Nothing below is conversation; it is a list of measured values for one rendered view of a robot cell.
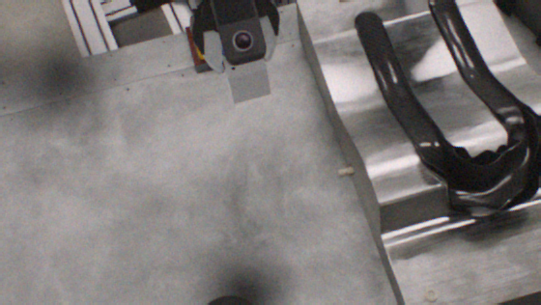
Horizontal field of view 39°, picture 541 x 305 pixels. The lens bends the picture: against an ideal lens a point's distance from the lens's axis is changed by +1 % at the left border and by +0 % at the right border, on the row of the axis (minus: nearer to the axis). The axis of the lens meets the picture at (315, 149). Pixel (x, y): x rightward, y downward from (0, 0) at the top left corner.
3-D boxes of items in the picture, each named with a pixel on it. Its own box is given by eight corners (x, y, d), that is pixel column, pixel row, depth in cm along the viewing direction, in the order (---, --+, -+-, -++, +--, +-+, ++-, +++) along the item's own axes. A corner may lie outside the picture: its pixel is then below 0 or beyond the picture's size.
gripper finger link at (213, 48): (214, 44, 100) (219, -9, 92) (224, 79, 97) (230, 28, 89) (190, 46, 99) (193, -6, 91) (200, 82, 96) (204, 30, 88)
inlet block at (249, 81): (213, 30, 106) (206, 3, 101) (247, 21, 106) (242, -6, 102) (234, 104, 99) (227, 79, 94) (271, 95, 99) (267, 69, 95)
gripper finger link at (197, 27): (225, 42, 94) (231, -10, 87) (229, 53, 93) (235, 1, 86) (187, 46, 92) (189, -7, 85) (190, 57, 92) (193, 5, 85)
